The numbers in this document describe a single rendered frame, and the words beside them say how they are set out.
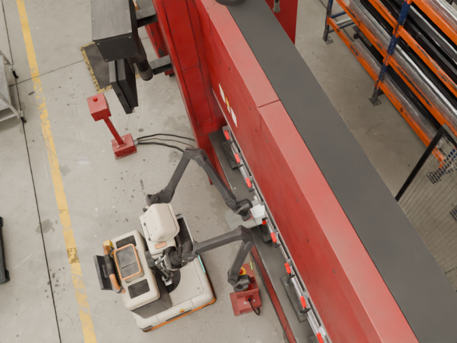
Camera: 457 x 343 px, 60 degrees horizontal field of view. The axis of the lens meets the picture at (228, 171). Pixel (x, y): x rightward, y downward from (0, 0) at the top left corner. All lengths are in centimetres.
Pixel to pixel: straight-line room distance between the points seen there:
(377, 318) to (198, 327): 249
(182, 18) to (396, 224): 164
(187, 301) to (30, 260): 169
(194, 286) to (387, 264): 228
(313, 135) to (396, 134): 299
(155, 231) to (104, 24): 130
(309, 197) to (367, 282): 33
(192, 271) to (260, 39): 218
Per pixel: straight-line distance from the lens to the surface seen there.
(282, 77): 172
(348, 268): 135
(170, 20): 243
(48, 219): 445
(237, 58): 180
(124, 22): 268
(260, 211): 280
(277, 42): 186
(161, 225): 243
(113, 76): 289
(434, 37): 380
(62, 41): 598
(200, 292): 342
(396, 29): 396
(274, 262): 281
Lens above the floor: 358
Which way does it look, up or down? 61 degrees down
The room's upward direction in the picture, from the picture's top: 11 degrees counter-clockwise
